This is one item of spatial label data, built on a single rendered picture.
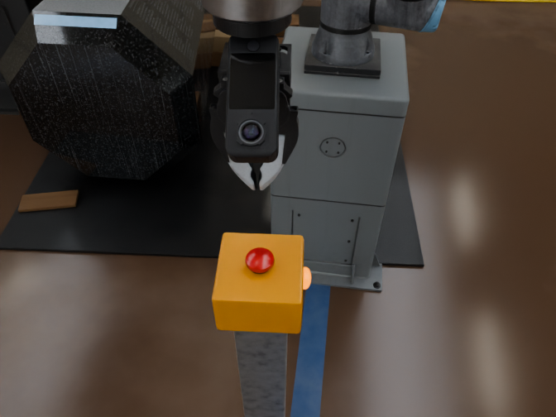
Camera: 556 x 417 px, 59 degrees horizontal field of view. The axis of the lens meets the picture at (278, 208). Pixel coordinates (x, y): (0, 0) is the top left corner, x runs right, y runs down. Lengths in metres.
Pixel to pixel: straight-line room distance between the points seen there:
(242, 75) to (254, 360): 0.51
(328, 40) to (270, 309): 1.00
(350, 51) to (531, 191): 1.40
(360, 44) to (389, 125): 0.25
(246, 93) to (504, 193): 2.18
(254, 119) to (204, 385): 1.44
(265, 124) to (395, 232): 1.79
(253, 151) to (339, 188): 1.24
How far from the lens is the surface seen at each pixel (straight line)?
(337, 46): 1.49
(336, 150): 1.54
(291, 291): 0.66
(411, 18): 1.42
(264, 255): 0.67
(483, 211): 2.42
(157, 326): 1.93
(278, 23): 0.45
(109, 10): 2.04
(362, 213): 1.73
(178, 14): 2.27
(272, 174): 0.55
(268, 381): 0.90
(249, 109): 0.43
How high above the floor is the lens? 1.62
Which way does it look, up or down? 46 degrees down
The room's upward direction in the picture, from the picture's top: straight up
